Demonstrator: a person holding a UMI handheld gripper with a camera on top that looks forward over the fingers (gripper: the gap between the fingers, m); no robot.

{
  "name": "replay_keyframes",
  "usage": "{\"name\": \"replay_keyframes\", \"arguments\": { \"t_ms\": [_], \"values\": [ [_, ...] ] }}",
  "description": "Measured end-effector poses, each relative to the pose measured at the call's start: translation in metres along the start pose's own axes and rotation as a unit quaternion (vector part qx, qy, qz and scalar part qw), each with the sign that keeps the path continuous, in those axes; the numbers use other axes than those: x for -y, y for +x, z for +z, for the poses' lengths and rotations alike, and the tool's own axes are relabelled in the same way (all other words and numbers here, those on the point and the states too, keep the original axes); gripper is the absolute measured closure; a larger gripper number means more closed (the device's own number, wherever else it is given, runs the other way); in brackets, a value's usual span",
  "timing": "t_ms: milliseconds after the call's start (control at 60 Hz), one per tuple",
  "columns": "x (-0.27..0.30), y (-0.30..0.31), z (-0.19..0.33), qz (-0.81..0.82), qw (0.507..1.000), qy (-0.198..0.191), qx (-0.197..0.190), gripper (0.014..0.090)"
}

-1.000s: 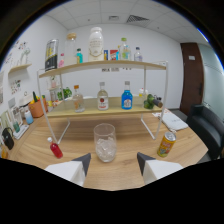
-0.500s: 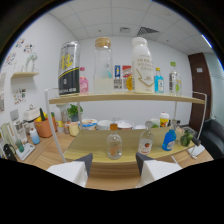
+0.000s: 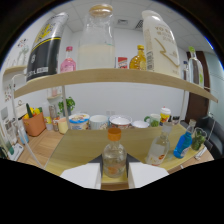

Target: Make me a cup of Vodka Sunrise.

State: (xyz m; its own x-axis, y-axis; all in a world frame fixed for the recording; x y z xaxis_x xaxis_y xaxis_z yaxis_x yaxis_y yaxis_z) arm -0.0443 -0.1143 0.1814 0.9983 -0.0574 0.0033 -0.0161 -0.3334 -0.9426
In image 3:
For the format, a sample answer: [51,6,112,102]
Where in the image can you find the glass jar of limes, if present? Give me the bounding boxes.
[190,127,208,151]

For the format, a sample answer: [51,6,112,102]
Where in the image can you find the large white milk bottle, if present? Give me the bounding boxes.
[141,9,181,79]

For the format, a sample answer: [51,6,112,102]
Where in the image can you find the small pink bottle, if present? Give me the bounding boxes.
[59,45,77,74]

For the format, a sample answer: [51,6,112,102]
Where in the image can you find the ceiling air vent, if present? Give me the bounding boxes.
[134,19,144,30]

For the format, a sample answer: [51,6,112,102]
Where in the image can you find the wooden wall shelf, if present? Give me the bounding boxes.
[2,65,28,76]

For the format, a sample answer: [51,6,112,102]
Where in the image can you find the clear bottle blue cap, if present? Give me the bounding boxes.
[182,60,190,81]

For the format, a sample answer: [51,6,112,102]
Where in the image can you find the clear bottle red label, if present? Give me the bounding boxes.
[145,121,174,167]

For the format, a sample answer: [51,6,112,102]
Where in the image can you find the blue liquid bottle silver cap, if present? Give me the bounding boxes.
[172,118,197,160]

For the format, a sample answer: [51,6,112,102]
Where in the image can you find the clear bottle orange cap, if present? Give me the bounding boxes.
[101,127,128,179]

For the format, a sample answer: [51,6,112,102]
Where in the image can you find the light blue cup white lid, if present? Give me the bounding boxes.
[17,126,29,145]

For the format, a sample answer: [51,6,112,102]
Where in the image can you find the green mug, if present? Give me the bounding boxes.
[144,113,162,128]

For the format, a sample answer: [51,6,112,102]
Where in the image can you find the orange storage basket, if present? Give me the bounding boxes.
[21,111,47,137]

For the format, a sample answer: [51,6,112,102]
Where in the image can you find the small white bowl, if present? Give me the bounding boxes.
[131,120,150,129]

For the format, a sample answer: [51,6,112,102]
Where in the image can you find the blue rimmed food tub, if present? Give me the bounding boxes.
[68,113,90,131]

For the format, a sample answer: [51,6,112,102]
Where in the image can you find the green potted plant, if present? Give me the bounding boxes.
[58,96,76,116]

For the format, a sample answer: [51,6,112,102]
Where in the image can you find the patterned white bowl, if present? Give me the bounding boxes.
[108,114,133,130]

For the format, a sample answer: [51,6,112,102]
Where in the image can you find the amber round bottle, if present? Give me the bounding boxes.
[129,44,148,71]

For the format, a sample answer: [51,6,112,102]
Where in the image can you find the glass jar cork lid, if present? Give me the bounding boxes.
[76,3,116,71]

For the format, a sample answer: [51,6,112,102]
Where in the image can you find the instant noodle cup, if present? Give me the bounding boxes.
[160,106,172,124]

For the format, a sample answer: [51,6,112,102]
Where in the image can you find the brown door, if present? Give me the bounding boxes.
[184,50,211,124]

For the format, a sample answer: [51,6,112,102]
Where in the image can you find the white frame wooden shelf rack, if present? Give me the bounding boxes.
[9,68,219,176]

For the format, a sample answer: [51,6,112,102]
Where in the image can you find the tall black yellow can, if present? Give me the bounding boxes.
[25,12,70,83]

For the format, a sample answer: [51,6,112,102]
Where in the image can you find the black armchair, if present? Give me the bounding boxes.
[196,114,224,160]

